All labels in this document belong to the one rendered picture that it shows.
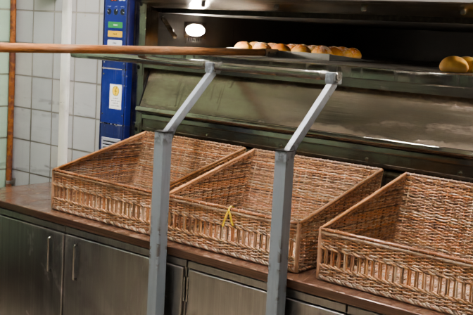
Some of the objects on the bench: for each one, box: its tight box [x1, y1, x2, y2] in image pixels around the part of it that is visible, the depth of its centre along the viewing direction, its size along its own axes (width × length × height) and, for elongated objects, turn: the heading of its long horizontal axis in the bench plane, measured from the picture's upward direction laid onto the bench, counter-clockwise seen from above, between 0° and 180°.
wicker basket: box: [51, 131, 246, 236], centre depth 329 cm, size 49×56×28 cm
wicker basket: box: [168, 148, 384, 273], centre depth 292 cm, size 49×56×28 cm
